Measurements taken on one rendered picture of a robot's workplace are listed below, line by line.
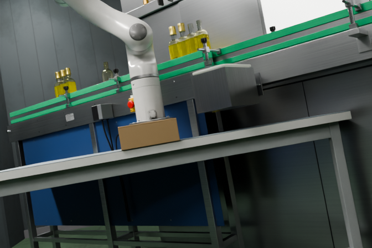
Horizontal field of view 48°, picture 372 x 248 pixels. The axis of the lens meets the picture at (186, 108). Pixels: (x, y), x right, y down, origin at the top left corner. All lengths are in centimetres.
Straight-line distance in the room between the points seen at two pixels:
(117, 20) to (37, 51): 304
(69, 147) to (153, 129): 113
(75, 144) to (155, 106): 103
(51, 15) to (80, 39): 40
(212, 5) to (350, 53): 83
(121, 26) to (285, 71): 70
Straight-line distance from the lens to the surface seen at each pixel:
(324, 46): 174
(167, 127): 164
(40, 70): 472
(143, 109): 170
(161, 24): 248
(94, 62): 460
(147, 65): 173
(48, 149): 288
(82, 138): 258
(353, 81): 192
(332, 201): 202
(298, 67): 178
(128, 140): 165
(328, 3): 195
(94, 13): 181
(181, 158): 170
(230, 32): 216
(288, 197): 210
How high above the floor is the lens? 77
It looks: 3 degrees up
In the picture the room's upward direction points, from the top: 10 degrees counter-clockwise
